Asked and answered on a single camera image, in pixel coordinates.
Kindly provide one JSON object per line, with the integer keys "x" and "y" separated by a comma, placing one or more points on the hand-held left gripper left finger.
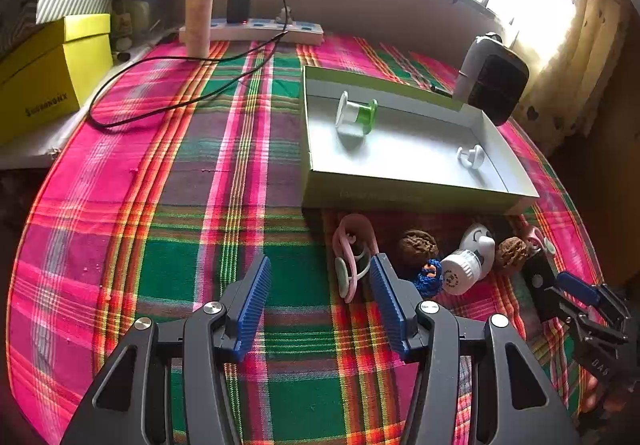
{"x": 252, "y": 307}

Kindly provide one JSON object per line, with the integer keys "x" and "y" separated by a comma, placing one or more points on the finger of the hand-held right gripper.
{"x": 555, "y": 302}
{"x": 575, "y": 284}

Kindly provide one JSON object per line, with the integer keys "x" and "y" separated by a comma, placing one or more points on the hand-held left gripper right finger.
{"x": 387, "y": 305}

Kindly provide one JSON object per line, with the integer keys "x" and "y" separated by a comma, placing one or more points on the small black box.
{"x": 539, "y": 272}

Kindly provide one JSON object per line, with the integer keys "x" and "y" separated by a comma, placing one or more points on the blue crochet toy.
{"x": 429, "y": 277}

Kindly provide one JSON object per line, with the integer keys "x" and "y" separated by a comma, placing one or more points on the pink and grey clip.
{"x": 537, "y": 237}

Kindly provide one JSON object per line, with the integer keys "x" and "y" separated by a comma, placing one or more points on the brown walnut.
{"x": 417, "y": 249}
{"x": 510, "y": 252}

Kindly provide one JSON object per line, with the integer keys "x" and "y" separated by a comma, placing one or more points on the pink and green clip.
{"x": 352, "y": 235}

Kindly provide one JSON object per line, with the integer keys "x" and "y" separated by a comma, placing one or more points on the green cardboard box tray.
{"x": 415, "y": 160}

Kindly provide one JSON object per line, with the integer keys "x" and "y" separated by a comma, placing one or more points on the white bulb-shaped face toy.
{"x": 462, "y": 272}

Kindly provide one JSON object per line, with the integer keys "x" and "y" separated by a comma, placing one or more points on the small white hook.
{"x": 470, "y": 157}

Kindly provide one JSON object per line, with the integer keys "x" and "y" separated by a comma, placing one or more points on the white and green spool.
{"x": 357, "y": 115}

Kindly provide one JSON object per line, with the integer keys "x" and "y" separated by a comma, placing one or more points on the black and white device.
{"x": 495, "y": 80}

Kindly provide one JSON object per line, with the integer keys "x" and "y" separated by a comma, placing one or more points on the heart print curtain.
{"x": 575, "y": 50}

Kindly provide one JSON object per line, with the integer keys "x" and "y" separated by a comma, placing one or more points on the white power strip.
{"x": 260, "y": 31}

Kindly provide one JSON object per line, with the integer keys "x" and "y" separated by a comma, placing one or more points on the small grey plug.
{"x": 284, "y": 16}

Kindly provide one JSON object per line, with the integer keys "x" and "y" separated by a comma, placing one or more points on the beige cream tube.
{"x": 201, "y": 10}

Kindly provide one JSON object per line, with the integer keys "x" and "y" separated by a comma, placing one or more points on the black charger adapter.
{"x": 238, "y": 5}

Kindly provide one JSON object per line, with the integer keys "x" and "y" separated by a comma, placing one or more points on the yellow cardboard box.
{"x": 45, "y": 75}

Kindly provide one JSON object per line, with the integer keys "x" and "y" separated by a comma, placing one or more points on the clear plastic container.
{"x": 145, "y": 10}

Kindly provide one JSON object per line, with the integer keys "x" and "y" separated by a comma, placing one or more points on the green striped white box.
{"x": 70, "y": 5}

